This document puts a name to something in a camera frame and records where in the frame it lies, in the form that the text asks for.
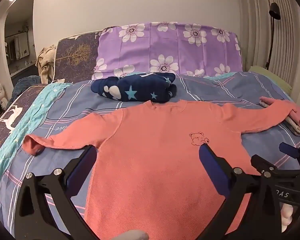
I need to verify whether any navy star print fleece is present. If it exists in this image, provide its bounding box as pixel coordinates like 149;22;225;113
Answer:
91;72;178;103

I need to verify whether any salmon pink sweater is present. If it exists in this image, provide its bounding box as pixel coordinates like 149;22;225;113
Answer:
23;99;297;240

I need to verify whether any white cat figurine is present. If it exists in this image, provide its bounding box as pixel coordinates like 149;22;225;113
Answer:
0;82;8;108

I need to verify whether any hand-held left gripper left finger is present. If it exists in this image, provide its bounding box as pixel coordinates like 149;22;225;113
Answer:
14;145;98;240

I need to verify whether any black floor lamp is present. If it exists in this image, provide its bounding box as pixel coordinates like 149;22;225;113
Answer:
264;2;281;70

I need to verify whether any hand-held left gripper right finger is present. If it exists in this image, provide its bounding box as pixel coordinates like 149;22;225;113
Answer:
199;144;283;240

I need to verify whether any beige knit garment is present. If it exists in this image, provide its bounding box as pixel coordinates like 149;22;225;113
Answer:
36;45;57;84

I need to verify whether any white pleated curtain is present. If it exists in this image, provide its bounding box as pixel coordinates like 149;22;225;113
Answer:
240;0;300;98

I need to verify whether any person's right hand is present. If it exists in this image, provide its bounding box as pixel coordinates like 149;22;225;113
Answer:
281;201;297;233

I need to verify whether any purple floral pillow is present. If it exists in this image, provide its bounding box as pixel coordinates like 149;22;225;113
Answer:
92;22;243;80

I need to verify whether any green pillow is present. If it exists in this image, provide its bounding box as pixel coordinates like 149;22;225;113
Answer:
247;65;293;95

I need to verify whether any dark deer print cushion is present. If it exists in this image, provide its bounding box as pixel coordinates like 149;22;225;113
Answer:
0;85;50;180
54;31;103;83

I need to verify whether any blue plaid bedsheet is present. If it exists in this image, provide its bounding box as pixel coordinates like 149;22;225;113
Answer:
0;71;300;240

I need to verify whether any grey-blue fleece blanket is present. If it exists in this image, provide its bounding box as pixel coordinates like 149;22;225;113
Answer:
11;76;42;100

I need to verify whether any arched mirror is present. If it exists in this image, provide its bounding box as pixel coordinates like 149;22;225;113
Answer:
0;0;38;120

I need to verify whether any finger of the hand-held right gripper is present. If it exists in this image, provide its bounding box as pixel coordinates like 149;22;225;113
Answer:
279;142;300;167
251;155;278;174

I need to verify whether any teal blanket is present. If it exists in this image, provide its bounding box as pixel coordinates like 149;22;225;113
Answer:
0;82;73;200

